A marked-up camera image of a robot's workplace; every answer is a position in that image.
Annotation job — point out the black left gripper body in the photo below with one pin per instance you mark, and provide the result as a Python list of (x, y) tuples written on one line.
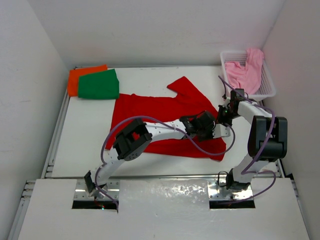
[(206, 133)]

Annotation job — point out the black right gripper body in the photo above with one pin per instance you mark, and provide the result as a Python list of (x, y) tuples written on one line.
[(225, 113)]

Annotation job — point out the red t shirt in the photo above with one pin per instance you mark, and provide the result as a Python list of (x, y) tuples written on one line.
[(189, 101)]

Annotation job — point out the green t shirt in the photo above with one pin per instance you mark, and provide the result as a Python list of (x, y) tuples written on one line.
[(102, 85)]

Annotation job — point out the orange t shirt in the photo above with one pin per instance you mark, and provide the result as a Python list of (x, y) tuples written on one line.
[(75, 74)]

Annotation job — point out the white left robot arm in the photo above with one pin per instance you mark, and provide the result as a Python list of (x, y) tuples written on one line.
[(130, 138)]

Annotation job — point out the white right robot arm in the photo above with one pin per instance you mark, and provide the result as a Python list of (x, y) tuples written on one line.
[(267, 141)]

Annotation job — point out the pink t shirt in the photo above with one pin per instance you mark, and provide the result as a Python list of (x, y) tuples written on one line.
[(246, 77)]

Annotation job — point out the white plastic bin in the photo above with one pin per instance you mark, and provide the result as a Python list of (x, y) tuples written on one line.
[(267, 88)]

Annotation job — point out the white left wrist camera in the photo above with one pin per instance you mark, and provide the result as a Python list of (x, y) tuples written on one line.
[(221, 131)]

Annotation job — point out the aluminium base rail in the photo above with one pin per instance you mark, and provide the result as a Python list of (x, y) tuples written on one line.
[(214, 187)]

